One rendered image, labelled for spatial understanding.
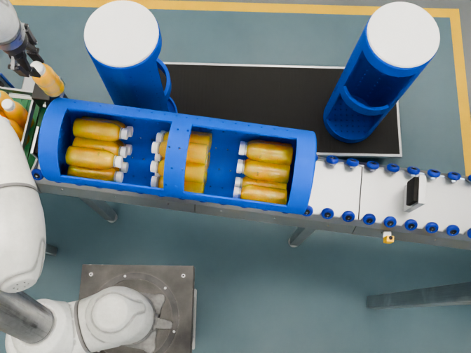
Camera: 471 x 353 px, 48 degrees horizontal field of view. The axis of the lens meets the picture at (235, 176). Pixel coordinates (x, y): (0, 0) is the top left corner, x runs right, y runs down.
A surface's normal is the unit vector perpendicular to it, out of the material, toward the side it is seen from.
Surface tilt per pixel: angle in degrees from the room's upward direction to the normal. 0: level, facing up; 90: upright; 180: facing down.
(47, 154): 37
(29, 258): 51
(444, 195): 0
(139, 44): 0
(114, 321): 9
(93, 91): 0
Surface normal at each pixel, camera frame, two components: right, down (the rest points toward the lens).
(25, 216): 0.59, -0.47
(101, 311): 0.14, -0.35
